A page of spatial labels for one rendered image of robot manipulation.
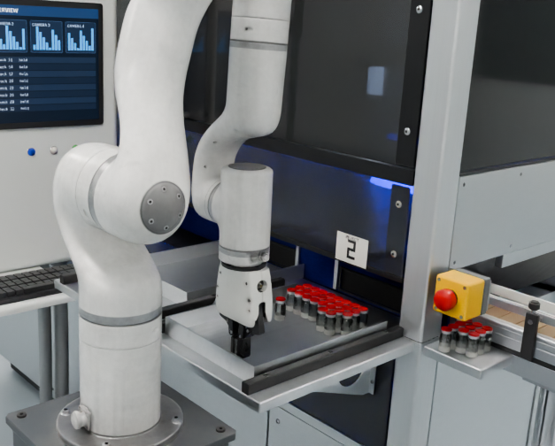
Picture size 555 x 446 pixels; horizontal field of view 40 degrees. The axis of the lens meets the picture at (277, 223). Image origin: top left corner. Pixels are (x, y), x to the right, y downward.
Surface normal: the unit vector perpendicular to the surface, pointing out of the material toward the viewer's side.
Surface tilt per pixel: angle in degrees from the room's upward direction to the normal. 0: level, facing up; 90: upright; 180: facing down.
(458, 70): 90
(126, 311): 89
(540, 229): 90
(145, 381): 90
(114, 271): 29
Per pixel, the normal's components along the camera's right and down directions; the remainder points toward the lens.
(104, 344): -0.17, 0.25
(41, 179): 0.66, 0.23
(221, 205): -0.84, 0.07
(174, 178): 0.77, -0.22
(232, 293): -0.72, 0.18
